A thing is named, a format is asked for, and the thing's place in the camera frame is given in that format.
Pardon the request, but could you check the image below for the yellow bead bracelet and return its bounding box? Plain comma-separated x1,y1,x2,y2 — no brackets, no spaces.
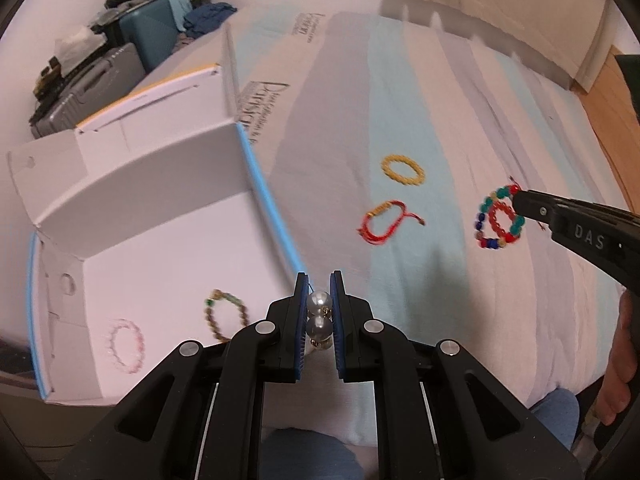
380,154,426,188

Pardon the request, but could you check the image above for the beige curtain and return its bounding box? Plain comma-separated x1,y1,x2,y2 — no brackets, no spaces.
385,0,617,90

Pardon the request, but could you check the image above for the striped pastel bed sheet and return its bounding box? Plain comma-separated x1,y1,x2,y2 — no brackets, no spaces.
230,6,625,405

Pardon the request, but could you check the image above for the brown bead bracelet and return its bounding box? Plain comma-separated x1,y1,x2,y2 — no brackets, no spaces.
203,288,250,345

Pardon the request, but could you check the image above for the red string bracelet gold tube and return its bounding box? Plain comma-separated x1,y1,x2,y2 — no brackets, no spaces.
358,200,426,246

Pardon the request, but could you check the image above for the white cardboard box blue trim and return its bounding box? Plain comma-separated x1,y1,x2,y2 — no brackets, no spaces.
8,28,304,405

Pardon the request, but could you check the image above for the pink bead bracelet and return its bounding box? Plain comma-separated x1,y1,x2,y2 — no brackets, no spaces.
104,317,148,375

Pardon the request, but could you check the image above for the right hand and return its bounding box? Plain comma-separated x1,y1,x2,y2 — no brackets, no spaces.
594,290,638,426

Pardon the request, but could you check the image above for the multicolour bead bracelet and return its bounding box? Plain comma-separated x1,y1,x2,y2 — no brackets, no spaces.
473,183,528,250

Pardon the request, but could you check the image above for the white pearl bracelet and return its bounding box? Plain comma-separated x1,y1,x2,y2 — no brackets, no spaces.
304,289,335,352

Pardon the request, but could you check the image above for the dark blue clothes pile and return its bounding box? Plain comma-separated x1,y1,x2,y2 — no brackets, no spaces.
183,2,238,39

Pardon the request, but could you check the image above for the grey hard suitcase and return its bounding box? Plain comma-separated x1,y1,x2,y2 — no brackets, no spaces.
29,44,145,139

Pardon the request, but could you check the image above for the teal hard suitcase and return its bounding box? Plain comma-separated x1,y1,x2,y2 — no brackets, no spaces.
118,0,178,73

